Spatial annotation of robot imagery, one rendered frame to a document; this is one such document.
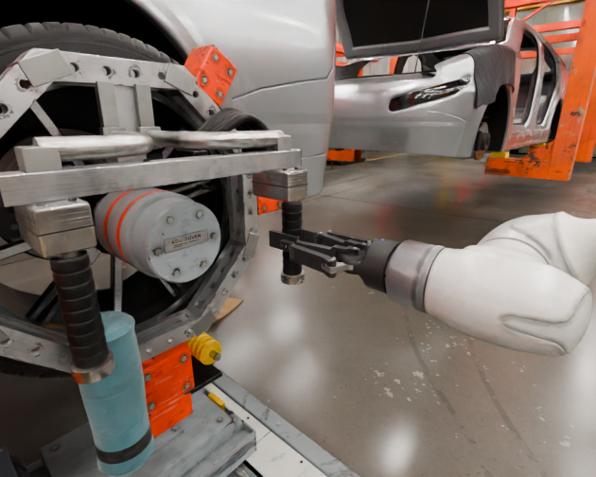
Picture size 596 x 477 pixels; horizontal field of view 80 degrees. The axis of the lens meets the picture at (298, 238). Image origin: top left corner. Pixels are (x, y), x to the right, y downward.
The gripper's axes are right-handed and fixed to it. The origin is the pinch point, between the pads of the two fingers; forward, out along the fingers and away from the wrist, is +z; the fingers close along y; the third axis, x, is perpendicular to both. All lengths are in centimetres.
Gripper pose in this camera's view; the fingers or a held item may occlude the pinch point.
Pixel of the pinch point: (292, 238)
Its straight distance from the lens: 63.2
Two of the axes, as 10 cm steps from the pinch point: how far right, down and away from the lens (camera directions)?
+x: 0.0, -9.5, -3.2
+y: 6.7, -2.4, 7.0
